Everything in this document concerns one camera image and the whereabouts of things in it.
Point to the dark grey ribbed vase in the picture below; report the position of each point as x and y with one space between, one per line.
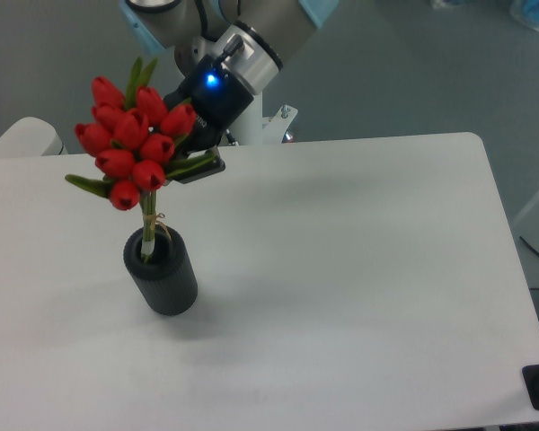
167 281

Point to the blue plastic bag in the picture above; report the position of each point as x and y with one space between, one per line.
526 12

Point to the red tulip bouquet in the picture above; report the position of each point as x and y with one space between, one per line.
131 138

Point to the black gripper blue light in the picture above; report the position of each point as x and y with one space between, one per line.
218 97

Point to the white metal base frame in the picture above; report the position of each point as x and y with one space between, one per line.
274 125

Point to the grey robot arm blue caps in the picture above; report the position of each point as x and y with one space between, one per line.
280 28

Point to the white chair back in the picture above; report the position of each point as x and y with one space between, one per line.
31 137

